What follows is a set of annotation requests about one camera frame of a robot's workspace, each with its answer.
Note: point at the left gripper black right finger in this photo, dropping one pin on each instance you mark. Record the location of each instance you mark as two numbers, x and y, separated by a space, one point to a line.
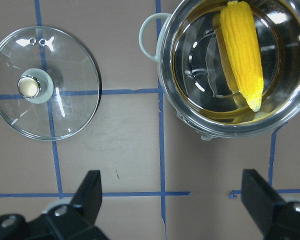
260 200

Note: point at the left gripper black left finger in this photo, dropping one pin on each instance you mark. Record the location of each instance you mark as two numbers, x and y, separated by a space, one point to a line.
87 200

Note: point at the glass pot lid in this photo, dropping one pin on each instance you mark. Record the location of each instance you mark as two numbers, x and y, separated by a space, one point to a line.
50 84

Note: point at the yellow corn cob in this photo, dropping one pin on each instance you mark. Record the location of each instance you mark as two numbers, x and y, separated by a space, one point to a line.
242 47

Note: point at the pale green steel pot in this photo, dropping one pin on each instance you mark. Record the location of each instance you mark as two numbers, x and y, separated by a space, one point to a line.
195 74

